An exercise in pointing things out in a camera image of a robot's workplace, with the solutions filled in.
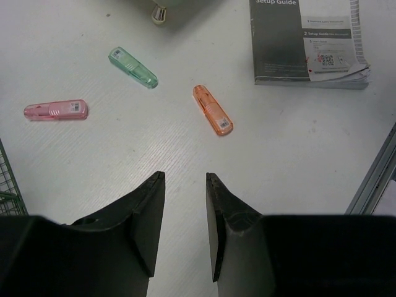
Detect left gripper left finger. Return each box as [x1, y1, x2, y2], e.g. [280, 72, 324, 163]
[70, 171, 165, 296]

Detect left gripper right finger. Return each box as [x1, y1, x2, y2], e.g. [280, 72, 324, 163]
[206, 173, 272, 296]

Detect pink correction tape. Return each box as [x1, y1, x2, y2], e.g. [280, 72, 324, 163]
[24, 100, 88, 121]

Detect orange correction tape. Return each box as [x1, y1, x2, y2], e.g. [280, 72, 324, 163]
[192, 85, 233, 136]

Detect green correction tape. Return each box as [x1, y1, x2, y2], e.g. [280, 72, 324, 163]
[108, 47, 158, 89]

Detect grey setup guide booklet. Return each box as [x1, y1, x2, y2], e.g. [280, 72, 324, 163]
[249, 0, 370, 90]

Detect green wire mesh organizer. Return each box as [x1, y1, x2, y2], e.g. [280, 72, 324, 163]
[0, 142, 28, 216]

